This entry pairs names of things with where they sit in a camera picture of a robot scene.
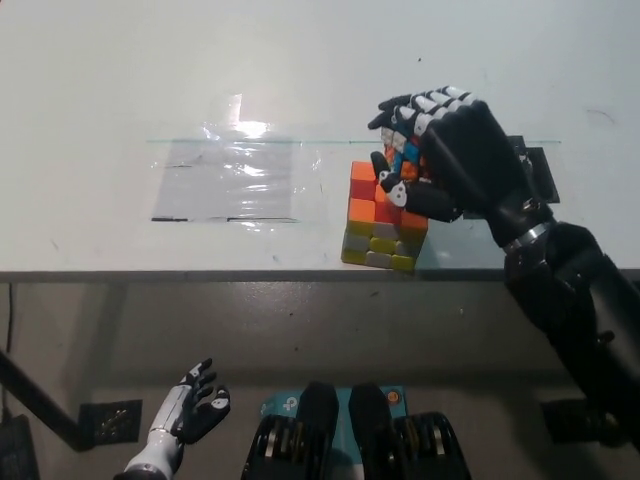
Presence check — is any large orange yellow puzzle cube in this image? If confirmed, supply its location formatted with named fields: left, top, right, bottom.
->
left=339, top=160, right=430, bottom=275

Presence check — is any small studded multicolour puzzle cube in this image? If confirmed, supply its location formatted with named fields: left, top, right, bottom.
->
left=377, top=127, right=431, bottom=184

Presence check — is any black diagonal table leg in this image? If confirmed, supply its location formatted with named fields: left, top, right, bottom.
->
left=0, top=347, right=94, bottom=454

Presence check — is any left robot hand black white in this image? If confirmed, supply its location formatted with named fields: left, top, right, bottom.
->
left=149, top=357, right=232, bottom=445

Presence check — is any clear plastic sheet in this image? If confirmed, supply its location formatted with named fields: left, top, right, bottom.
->
left=148, top=92, right=326, bottom=232

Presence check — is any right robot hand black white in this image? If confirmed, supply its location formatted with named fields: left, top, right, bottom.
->
left=367, top=85, right=557, bottom=250

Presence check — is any black box on floor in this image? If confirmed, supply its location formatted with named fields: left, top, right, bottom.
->
left=0, top=414, right=41, bottom=480

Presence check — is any black floor plate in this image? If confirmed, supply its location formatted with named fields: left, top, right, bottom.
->
left=542, top=399, right=609, bottom=444
left=78, top=398, right=144, bottom=445

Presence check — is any black tape square marking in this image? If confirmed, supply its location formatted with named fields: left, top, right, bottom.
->
left=459, top=134, right=561, bottom=221

